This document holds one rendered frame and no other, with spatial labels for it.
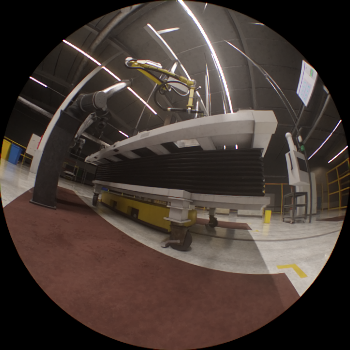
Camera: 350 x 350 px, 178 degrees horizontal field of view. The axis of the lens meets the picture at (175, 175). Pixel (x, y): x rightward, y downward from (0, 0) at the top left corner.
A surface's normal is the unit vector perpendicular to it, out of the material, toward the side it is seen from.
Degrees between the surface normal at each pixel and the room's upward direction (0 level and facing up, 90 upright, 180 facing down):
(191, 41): 176
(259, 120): 90
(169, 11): 176
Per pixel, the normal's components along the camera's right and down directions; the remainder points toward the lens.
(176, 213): -0.50, -0.29
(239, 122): -0.15, 0.96
